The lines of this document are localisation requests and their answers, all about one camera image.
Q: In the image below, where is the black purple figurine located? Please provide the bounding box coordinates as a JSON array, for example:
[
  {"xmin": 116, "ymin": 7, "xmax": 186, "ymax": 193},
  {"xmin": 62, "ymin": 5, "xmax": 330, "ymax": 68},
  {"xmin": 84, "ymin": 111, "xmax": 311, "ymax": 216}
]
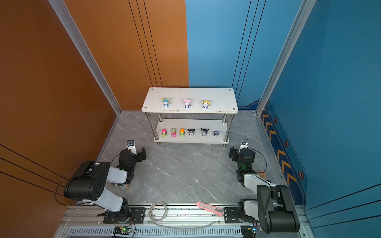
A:
[
  {"xmin": 187, "ymin": 129, "xmax": 195, "ymax": 137},
  {"xmin": 200, "ymin": 128, "xmax": 209, "ymax": 137}
]

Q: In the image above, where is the pink toy car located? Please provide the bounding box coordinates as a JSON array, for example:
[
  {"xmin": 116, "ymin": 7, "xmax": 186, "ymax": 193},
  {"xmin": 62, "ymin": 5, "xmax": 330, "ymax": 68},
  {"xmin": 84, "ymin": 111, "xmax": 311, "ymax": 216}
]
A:
[{"xmin": 171, "ymin": 128, "xmax": 177, "ymax": 137}]

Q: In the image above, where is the yellow small figurine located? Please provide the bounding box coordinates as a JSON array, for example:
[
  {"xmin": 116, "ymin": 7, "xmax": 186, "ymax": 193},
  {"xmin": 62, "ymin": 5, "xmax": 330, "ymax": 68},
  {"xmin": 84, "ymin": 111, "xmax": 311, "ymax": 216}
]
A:
[{"xmin": 202, "ymin": 100, "xmax": 210, "ymax": 110}]

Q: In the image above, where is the teal small figurine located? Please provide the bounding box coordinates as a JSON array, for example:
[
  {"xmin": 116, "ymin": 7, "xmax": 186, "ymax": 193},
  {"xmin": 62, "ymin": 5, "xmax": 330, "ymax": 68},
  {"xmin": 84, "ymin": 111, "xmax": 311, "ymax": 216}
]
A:
[{"xmin": 162, "ymin": 98, "xmax": 170, "ymax": 108}]

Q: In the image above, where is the pink small figurine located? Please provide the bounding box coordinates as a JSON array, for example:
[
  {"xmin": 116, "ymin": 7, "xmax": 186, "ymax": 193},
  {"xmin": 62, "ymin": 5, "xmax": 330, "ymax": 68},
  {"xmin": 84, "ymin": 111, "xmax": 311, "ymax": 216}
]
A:
[{"xmin": 184, "ymin": 99, "xmax": 191, "ymax": 109}]

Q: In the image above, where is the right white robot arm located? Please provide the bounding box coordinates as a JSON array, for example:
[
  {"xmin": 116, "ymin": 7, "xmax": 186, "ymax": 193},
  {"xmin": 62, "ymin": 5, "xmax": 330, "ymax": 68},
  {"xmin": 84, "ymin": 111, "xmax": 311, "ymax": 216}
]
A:
[{"xmin": 229, "ymin": 145, "xmax": 300, "ymax": 234}]

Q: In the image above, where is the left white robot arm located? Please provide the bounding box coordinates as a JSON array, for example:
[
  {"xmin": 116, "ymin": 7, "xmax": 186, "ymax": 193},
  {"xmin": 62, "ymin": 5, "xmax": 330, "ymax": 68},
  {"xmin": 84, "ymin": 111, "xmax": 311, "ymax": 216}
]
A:
[{"xmin": 63, "ymin": 146, "xmax": 146, "ymax": 224}]

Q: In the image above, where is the orange tape roll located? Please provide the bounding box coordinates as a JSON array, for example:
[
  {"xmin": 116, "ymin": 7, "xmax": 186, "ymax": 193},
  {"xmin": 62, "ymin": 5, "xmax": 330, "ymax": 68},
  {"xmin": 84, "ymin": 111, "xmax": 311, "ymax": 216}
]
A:
[{"xmin": 257, "ymin": 171, "xmax": 266, "ymax": 179}]

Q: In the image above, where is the white two-tier shelf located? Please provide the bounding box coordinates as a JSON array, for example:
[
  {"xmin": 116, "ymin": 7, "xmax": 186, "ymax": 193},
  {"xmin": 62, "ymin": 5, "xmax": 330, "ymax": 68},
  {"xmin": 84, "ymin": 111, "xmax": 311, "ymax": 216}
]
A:
[{"xmin": 141, "ymin": 87, "xmax": 238, "ymax": 146}]

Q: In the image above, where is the clear coiled tube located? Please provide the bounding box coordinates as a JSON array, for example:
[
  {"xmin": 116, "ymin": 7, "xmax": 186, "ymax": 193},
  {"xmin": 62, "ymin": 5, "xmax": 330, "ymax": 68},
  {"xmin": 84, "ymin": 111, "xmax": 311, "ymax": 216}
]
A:
[{"xmin": 146, "ymin": 201, "xmax": 224, "ymax": 230}]

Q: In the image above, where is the pink utility knife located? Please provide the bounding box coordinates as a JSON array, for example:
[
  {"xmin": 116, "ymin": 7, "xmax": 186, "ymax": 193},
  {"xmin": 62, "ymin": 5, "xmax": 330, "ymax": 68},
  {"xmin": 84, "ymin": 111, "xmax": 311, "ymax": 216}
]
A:
[{"xmin": 196, "ymin": 202, "xmax": 224, "ymax": 217}]

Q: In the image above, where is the left green circuit board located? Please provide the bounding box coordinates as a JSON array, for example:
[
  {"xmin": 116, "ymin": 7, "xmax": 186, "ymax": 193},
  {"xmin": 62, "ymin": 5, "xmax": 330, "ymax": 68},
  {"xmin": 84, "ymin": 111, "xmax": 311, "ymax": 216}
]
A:
[{"xmin": 113, "ymin": 227, "xmax": 133, "ymax": 237}]

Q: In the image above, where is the green circuit board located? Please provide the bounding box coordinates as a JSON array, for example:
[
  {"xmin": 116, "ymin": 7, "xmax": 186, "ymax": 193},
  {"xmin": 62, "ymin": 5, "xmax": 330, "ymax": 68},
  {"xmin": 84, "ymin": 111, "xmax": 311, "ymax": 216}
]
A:
[
  {"xmin": 113, "ymin": 227, "xmax": 133, "ymax": 237},
  {"xmin": 241, "ymin": 226, "xmax": 259, "ymax": 238}
]

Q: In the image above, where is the right green circuit board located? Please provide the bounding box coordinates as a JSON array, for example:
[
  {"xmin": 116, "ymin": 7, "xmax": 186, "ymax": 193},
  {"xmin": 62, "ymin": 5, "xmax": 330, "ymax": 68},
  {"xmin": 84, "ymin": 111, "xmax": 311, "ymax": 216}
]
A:
[{"xmin": 241, "ymin": 226, "xmax": 259, "ymax": 238}]

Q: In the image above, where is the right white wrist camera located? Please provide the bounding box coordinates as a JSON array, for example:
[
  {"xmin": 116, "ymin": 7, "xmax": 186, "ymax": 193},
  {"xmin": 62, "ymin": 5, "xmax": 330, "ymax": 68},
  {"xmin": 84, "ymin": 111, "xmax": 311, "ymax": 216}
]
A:
[{"xmin": 239, "ymin": 139, "xmax": 250, "ymax": 150}]

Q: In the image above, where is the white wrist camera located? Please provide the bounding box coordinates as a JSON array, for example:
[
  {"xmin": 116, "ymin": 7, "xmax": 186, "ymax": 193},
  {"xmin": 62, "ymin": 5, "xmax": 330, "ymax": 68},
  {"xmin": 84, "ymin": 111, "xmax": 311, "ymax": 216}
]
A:
[
  {"xmin": 127, "ymin": 140, "xmax": 137, "ymax": 155},
  {"xmin": 239, "ymin": 139, "xmax": 250, "ymax": 150}
]

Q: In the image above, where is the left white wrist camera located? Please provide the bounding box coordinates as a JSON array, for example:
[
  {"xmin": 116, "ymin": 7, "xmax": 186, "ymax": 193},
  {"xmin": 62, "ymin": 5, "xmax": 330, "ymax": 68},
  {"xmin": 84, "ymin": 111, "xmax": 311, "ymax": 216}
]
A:
[{"xmin": 127, "ymin": 140, "xmax": 137, "ymax": 155}]

